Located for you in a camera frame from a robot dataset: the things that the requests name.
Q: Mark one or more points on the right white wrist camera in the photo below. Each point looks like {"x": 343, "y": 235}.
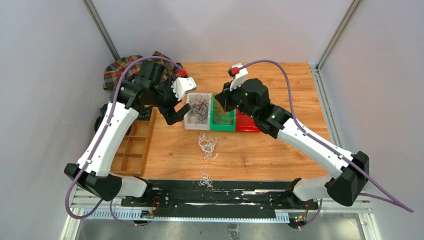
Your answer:
{"x": 239, "y": 75}

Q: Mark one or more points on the wooden compartment tray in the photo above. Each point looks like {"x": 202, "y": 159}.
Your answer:
{"x": 132, "y": 153}

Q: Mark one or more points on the aluminium front rail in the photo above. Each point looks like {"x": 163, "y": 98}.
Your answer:
{"x": 340, "y": 219}

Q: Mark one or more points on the white plastic bin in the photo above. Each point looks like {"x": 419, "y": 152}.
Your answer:
{"x": 198, "y": 117}

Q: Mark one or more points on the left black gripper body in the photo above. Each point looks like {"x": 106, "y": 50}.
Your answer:
{"x": 166, "y": 98}

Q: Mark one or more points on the dark fabric roll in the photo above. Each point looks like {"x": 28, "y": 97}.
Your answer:
{"x": 97, "y": 123}

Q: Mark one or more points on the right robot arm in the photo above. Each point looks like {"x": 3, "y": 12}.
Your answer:
{"x": 346, "y": 170}

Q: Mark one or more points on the red plastic bin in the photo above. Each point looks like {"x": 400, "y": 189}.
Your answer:
{"x": 245, "y": 123}

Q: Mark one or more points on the plaid cloth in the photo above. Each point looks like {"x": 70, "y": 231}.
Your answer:
{"x": 114, "y": 71}

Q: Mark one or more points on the green plastic bin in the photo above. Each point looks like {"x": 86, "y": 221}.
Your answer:
{"x": 221, "y": 120}

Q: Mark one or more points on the aluminium frame post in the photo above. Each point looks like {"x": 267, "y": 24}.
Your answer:
{"x": 97, "y": 20}
{"x": 348, "y": 16}

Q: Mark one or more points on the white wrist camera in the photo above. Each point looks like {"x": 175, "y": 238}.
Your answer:
{"x": 239, "y": 75}
{"x": 182, "y": 86}

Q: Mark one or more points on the left aluminium frame post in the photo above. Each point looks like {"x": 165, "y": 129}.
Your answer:
{"x": 97, "y": 20}

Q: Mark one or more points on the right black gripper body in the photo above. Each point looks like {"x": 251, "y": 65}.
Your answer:
{"x": 237, "y": 99}

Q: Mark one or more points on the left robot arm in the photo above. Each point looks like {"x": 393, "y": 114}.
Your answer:
{"x": 92, "y": 171}

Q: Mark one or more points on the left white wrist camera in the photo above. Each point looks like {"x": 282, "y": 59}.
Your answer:
{"x": 182, "y": 86}

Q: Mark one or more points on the right aluminium frame post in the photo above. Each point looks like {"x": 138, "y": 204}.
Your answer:
{"x": 348, "y": 16}

